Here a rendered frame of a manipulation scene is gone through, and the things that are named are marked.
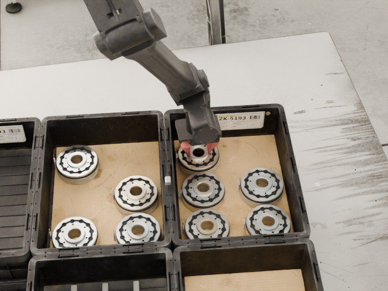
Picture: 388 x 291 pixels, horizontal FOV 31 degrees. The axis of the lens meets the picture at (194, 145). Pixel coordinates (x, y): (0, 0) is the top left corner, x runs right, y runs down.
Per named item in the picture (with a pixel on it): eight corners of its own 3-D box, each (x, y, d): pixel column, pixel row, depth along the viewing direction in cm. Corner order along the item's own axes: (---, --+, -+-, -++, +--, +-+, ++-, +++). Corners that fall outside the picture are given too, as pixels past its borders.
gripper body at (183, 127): (222, 138, 168) (222, 118, 162) (179, 145, 167) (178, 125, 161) (216, 119, 172) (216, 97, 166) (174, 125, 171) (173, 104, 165)
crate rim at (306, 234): (163, 115, 178) (163, 109, 176) (282, 109, 179) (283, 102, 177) (172, 252, 152) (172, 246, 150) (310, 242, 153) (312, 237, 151)
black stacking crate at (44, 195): (49, 148, 184) (42, 118, 175) (164, 141, 185) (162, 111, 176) (39, 283, 158) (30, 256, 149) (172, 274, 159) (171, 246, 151)
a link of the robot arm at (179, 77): (146, -1, 117) (89, 25, 119) (157, 29, 116) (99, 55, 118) (206, 66, 158) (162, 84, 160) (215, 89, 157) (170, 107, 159)
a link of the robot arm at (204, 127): (200, 64, 155) (165, 79, 156) (211, 103, 148) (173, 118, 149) (219, 97, 164) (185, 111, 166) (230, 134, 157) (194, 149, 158)
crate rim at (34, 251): (43, 122, 176) (41, 116, 175) (163, 116, 178) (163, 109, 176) (31, 261, 150) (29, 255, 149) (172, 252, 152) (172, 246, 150)
